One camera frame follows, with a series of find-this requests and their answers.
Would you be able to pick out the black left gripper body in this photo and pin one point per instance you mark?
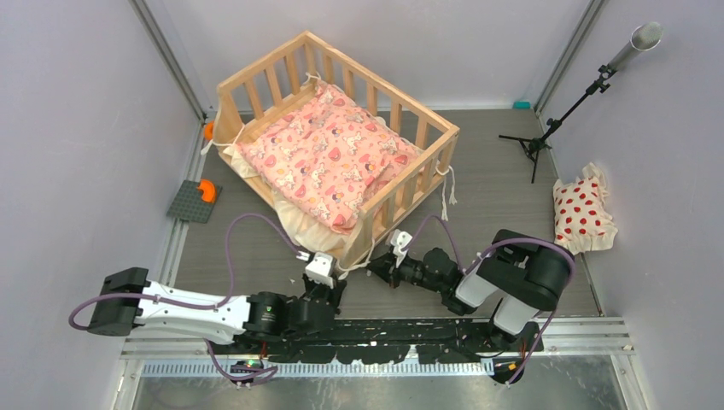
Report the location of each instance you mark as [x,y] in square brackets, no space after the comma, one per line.
[314,290]

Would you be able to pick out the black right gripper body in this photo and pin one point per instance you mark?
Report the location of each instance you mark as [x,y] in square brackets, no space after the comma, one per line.
[409,270]

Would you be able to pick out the pink unicorn print cushion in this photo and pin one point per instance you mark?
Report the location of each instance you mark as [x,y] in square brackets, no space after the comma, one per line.
[339,179]

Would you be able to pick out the white strawberry print pillow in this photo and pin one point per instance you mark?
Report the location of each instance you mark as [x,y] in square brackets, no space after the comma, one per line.
[581,222]

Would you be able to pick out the wooden slatted pet bed frame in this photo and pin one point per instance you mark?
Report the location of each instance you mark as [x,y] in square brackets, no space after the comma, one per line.
[270,84]

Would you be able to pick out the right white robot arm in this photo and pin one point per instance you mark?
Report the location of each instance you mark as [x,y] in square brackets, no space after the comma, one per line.
[531,273]

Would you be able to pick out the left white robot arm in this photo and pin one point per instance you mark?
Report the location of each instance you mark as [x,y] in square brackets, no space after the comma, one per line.
[128,301]

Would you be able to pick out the orange arch toy block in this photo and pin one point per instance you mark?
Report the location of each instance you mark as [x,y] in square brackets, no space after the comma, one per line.
[208,191]

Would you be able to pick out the grey building block plate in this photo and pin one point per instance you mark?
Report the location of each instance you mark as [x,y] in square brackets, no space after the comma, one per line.
[188,206]

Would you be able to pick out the orange and green toy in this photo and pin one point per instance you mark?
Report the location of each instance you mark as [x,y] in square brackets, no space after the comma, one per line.
[208,131]

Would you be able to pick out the microphone on black stand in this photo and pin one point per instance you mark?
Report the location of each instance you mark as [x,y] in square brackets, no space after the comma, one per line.
[643,38]

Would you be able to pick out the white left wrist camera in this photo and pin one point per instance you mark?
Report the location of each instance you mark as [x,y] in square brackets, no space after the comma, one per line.
[320,269]

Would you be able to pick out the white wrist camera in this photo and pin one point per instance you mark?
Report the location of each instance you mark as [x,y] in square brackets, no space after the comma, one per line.
[400,242]
[320,269]

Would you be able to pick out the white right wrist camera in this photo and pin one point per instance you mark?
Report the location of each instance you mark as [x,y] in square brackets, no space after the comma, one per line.
[400,242]

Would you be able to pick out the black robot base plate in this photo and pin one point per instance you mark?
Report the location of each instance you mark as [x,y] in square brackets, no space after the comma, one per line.
[380,341]

